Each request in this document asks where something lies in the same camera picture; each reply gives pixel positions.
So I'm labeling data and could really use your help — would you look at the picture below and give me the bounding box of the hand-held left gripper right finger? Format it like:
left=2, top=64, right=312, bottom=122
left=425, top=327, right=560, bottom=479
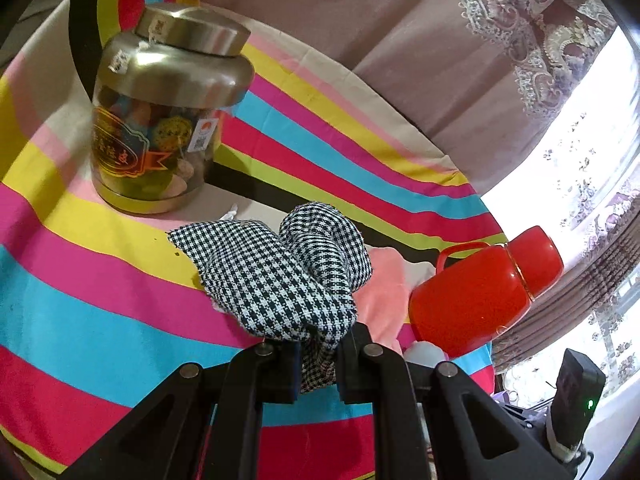
left=336, top=322, right=576, bottom=480

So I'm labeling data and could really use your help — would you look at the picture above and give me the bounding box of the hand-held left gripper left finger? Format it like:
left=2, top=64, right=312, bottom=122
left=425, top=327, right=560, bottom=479
left=60, top=332, right=303, bottom=480

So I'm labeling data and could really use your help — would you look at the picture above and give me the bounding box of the black white houndstooth cloth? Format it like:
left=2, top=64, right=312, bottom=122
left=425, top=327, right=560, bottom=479
left=166, top=202, right=373, bottom=395

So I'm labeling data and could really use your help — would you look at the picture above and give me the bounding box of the brown striped curtain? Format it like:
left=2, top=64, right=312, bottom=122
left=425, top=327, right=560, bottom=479
left=490, top=195, right=640, bottom=376

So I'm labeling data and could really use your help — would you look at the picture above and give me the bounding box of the light grey fluffy towel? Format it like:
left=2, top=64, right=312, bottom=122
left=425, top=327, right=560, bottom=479
left=402, top=339, right=449, bottom=367

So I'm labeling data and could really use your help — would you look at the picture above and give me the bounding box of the pink cloth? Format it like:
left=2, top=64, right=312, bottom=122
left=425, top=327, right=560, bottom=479
left=352, top=245, right=436, bottom=356

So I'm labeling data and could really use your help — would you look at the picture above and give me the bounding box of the red thermos jug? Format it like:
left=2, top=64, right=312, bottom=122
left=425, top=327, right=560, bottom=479
left=407, top=225, right=565, bottom=358

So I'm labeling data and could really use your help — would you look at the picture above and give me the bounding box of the colourful striped sheet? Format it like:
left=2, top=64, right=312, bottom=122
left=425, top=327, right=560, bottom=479
left=0, top=0, right=506, bottom=480

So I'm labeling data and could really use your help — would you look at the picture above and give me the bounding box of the white lace curtain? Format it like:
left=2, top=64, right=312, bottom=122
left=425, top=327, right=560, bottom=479
left=480, top=25, right=640, bottom=411

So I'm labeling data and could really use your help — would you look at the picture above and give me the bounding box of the glass jar with metal lid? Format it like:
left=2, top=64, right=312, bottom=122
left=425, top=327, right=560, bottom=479
left=91, top=2, right=257, bottom=216

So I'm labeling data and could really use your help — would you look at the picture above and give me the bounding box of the beige curtain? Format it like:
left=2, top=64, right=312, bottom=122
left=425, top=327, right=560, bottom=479
left=107, top=0, right=623, bottom=201

